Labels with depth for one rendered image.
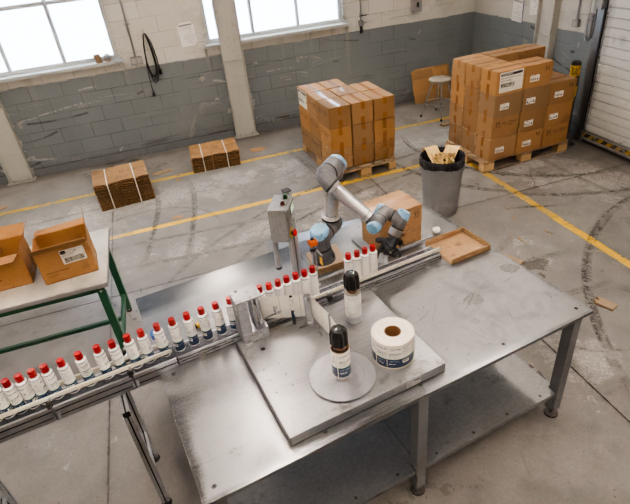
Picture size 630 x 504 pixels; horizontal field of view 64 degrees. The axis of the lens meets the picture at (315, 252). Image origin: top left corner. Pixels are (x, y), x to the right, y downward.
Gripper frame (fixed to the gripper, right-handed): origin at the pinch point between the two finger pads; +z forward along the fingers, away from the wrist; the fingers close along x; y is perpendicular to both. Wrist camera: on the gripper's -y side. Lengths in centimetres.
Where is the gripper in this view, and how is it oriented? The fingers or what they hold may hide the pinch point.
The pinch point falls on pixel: (378, 263)
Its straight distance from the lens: 299.1
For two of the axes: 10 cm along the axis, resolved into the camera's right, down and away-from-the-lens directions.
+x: 8.2, 1.4, 5.6
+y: 4.5, 4.5, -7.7
